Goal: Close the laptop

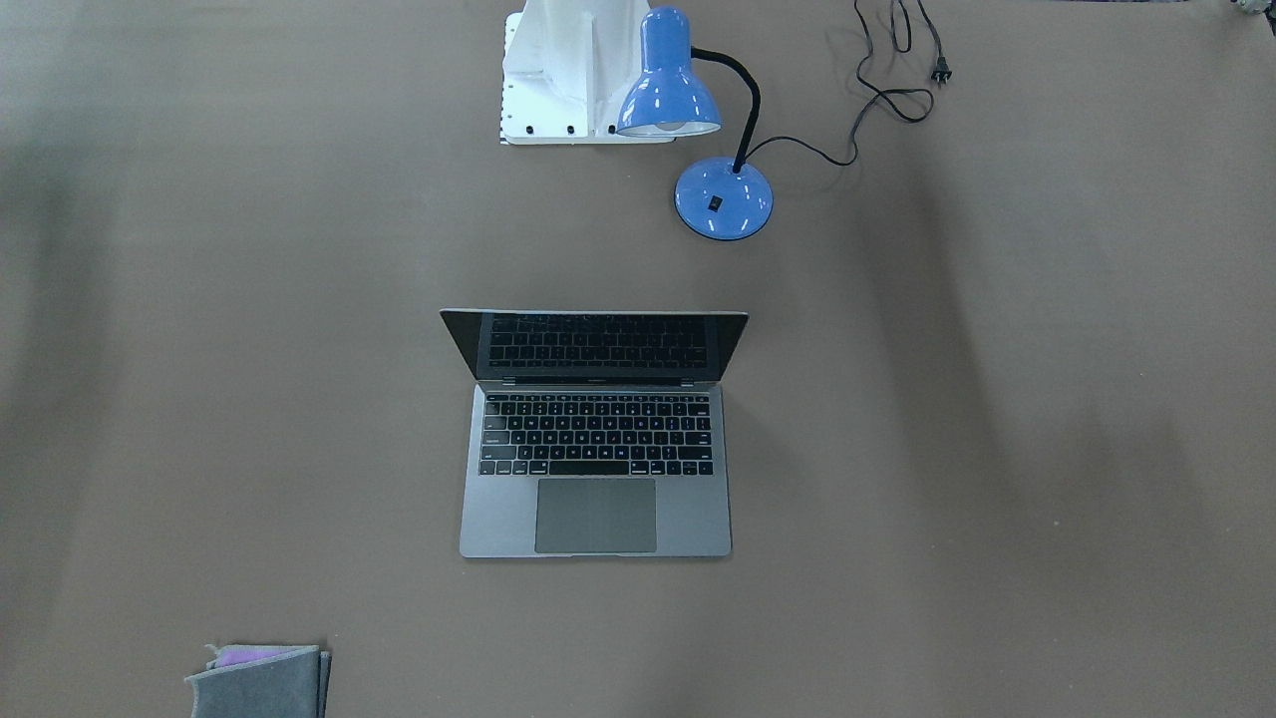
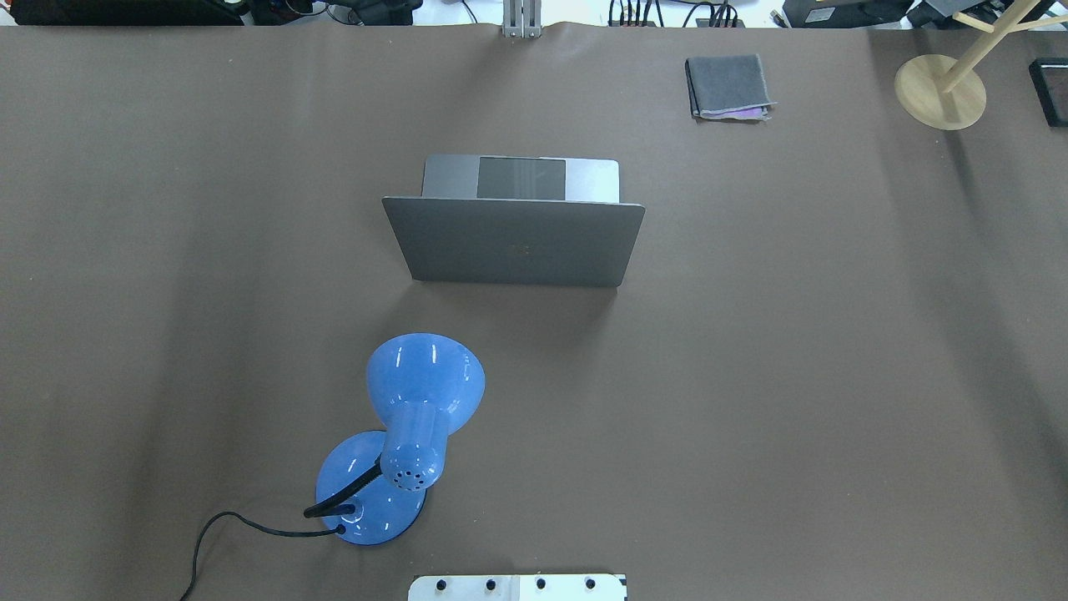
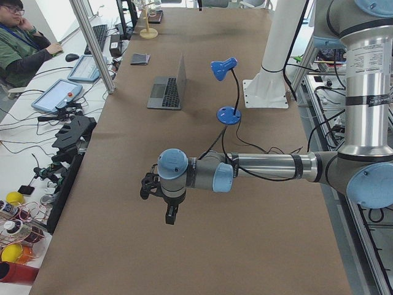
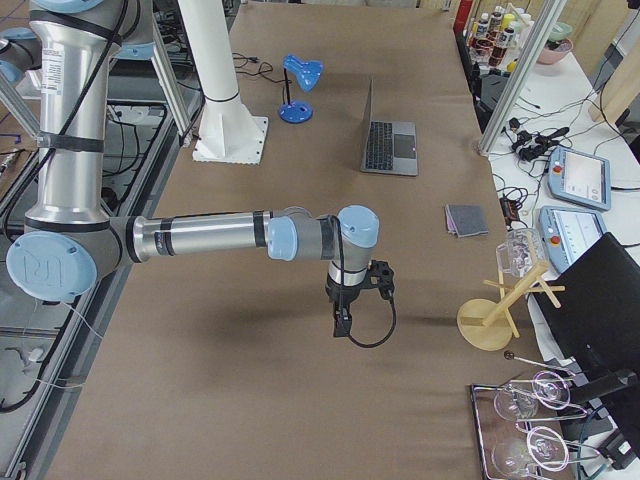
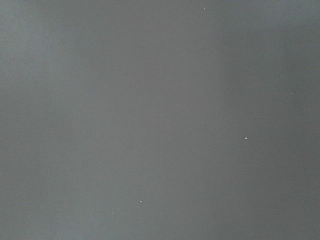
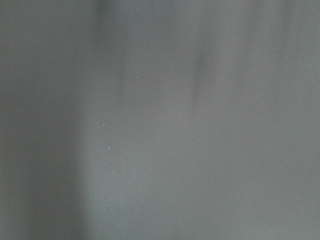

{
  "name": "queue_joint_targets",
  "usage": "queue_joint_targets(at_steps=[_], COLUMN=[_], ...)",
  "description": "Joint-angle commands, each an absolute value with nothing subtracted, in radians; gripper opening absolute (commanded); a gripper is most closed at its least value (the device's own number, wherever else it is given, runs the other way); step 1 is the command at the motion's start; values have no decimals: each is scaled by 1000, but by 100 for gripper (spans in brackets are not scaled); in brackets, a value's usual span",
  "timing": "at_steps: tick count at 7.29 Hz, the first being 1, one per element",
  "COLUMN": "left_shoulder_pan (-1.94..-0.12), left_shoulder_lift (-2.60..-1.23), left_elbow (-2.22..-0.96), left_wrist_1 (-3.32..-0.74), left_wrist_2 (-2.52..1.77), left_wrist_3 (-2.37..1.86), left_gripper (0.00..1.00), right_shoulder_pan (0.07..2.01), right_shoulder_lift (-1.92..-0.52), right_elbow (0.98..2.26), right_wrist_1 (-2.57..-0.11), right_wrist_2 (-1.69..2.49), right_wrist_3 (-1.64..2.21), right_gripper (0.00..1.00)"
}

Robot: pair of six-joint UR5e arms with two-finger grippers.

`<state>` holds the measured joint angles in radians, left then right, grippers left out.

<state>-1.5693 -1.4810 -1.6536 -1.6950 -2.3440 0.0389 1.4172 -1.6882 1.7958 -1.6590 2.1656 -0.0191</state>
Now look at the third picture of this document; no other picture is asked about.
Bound folded grey cloth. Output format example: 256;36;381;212
130;53;150;65

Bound aluminium frame post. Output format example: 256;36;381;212
69;0;115;94

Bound black lamp power cable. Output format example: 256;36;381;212
198;115;313;160

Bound grey laptop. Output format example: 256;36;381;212
147;52;187;111

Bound wooden mug tree stand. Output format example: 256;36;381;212
134;0;158;39

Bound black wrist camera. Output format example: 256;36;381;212
165;204;179;225

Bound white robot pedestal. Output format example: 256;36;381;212
243;0;308;109

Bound black tool rack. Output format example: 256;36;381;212
34;116;96;234

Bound black computer mouse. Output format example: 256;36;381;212
65;53;79;62

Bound blue teach pendant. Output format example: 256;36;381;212
31;79;83;113
68;55;100;83

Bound blue desk lamp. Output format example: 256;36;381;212
211;57;241;125

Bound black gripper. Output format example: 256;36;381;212
140;172;163;200

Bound red cylinder can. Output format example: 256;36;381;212
1;262;39;285

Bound person in green jacket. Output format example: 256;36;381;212
1;1;63;90

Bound blue teach pendant far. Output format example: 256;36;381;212
68;55;100;83

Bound yellow ball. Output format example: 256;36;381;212
6;191;25;206

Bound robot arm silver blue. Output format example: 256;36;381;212
140;1;392;223

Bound black keyboard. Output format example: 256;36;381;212
92;25;107;51

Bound black power adapter box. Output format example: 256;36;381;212
109;34;122;57

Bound blue teach pendant near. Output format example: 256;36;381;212
31;79;83;113

